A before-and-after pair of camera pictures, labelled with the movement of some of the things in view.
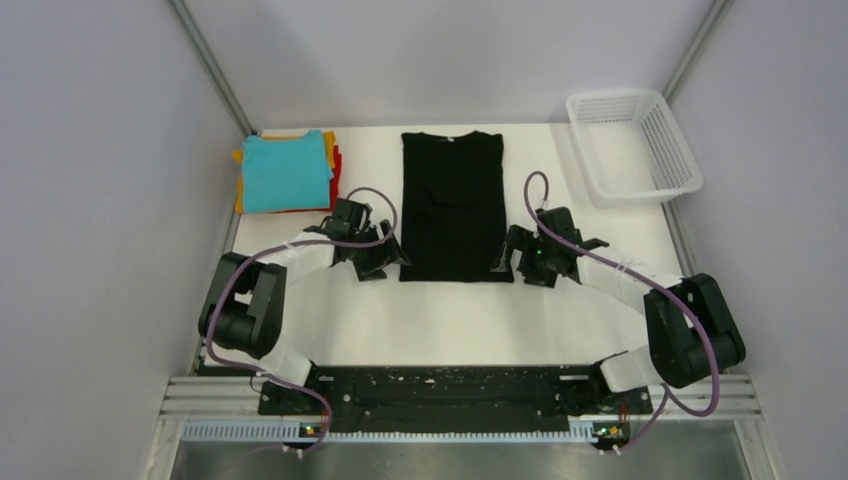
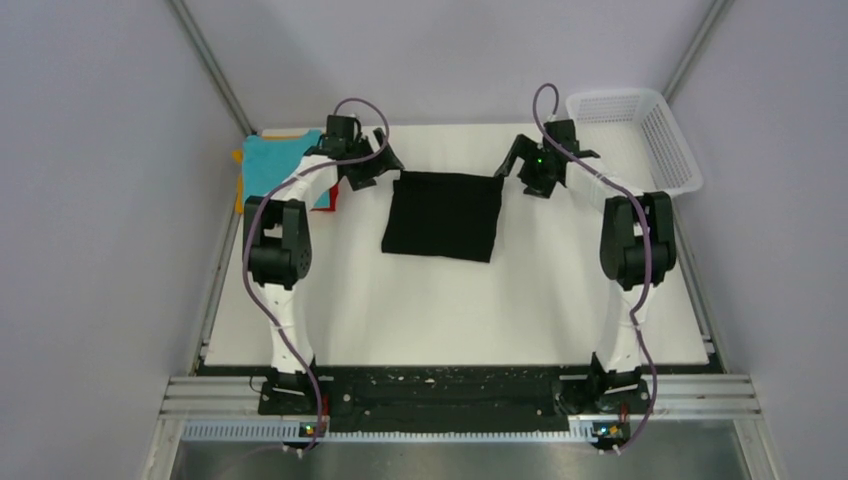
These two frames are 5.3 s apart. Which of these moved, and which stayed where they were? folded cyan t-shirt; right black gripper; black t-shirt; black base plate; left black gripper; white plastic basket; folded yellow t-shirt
Moved: right black gripper; black t-shirt; left black gripper
Stayed: white plastic basket; folded yellow t-shirt; folded cyan t-shirt; black base plate
